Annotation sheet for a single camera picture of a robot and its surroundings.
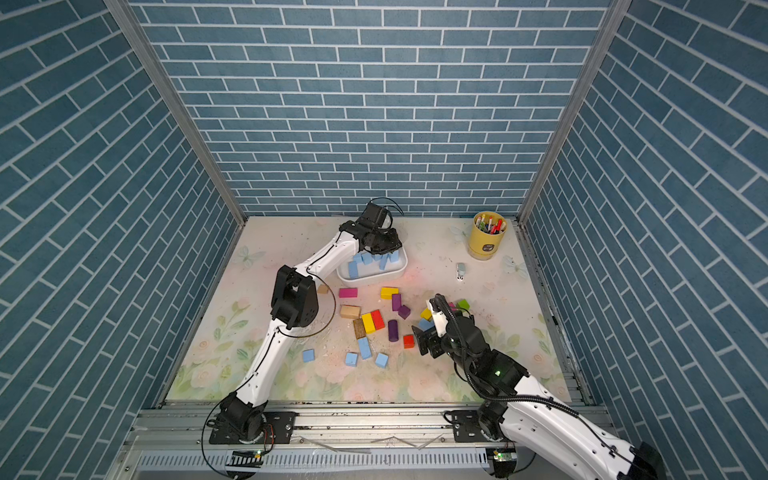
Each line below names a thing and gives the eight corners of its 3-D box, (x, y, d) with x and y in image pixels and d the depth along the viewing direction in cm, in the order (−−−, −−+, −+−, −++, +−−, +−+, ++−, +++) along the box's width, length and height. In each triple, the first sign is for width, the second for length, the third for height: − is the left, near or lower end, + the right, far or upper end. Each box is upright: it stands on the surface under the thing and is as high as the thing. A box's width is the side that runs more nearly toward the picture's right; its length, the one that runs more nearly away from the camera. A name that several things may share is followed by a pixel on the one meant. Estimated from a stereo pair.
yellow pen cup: (469, 261, 110) (477, 234, 98) (465, 238, 117) (472, 211, 106) (499, 261, 110) (510, 234, 98) (492, 239, 117) (503, 211, 106)
